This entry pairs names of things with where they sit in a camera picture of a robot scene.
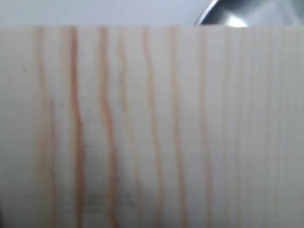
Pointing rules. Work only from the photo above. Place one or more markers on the light wooden cube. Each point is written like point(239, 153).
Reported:
point(151, 127)

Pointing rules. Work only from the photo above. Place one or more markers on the round stainless steel plate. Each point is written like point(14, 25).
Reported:
point(247, 13)

